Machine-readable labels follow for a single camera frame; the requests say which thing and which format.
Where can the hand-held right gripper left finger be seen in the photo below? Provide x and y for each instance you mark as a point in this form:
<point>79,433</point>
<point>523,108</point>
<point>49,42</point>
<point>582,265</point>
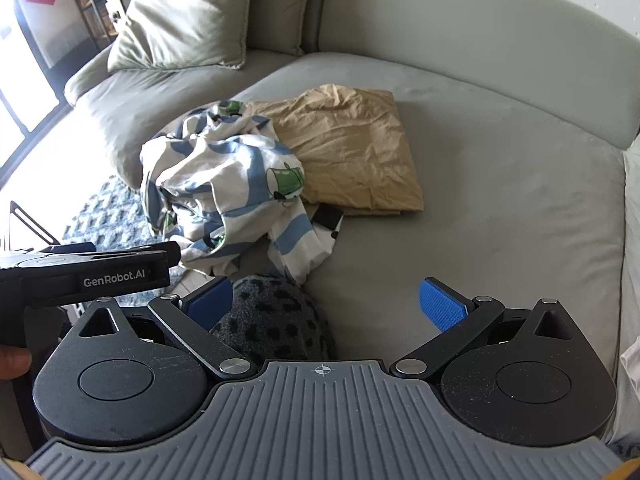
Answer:
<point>210,302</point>

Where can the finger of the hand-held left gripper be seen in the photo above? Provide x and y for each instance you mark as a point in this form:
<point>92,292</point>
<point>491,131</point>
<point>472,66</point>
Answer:
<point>165,265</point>

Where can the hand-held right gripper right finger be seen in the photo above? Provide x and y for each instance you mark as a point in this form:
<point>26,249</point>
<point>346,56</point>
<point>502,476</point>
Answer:
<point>442,305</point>

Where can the white blue printed garment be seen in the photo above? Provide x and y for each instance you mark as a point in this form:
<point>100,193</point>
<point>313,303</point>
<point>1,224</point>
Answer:
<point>225,160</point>

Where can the khaki pants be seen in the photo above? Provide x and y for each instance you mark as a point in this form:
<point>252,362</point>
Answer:
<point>350,150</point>

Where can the person's left hand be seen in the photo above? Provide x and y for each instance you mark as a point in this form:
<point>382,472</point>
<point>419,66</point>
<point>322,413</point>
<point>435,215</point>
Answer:
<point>12,362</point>

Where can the black metal stand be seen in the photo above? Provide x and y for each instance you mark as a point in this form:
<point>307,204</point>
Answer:
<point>35,227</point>

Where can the person's leg in leopard pants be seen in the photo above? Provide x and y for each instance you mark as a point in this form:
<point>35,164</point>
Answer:
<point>270,320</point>

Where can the blue patterned rug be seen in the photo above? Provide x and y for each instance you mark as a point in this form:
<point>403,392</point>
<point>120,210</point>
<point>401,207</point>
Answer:
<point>110,210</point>

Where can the grey sofa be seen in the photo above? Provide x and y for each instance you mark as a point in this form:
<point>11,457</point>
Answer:
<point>475,185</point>

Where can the large grey pillow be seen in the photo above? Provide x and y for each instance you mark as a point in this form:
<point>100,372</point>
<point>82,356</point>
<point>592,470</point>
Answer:
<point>631,260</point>

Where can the grey-green throw cushion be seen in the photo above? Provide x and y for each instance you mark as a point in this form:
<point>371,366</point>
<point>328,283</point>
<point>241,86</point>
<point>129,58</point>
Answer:
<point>185,15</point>

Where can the grey sofa back cushion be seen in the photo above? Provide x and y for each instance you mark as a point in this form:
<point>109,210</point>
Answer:
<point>280,5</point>

